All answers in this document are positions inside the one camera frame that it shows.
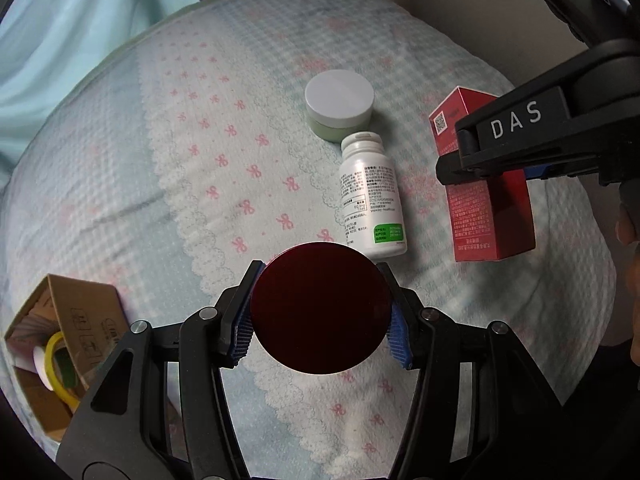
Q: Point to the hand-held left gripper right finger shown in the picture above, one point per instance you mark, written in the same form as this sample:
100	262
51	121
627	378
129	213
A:
400	336

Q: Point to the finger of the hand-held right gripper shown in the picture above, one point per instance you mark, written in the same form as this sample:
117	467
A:
452	169

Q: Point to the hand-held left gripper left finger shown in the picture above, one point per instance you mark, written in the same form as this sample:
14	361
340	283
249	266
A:
243	329

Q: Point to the red carton box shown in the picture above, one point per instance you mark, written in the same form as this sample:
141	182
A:
492	220

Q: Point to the dark red round lid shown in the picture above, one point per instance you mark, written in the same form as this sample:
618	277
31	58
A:
322	307

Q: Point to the white pill bottle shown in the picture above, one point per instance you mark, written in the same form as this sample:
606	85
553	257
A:
371	195

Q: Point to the green jar with white lid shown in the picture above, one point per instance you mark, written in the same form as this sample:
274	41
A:
338	104

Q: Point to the cardboard box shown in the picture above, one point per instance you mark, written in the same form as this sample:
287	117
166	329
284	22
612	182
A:
80	320

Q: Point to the bow-printed checked bed sheet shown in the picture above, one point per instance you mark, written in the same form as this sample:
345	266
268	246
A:
200	160

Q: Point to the yellow tape roll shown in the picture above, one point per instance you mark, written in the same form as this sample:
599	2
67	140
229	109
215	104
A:
54	350

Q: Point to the white tape roll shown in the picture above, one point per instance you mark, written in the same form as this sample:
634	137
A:
41	367

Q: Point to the light blue cloth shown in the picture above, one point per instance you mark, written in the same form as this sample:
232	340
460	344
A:
70	45

